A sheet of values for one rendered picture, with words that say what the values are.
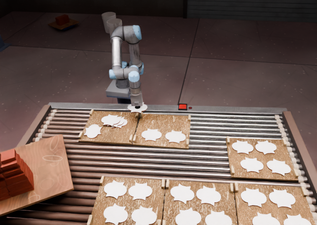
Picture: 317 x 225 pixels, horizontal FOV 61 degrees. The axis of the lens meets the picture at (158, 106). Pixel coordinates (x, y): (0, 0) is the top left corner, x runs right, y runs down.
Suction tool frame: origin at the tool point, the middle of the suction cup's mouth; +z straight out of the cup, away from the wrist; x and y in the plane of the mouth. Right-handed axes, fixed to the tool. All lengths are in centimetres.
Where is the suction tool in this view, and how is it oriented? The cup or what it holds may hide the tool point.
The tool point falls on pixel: (137, 108)
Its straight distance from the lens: 209.5
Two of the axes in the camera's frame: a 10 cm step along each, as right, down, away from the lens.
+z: 0.4, 7.8, 6.3
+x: -0.3, -6.3, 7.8
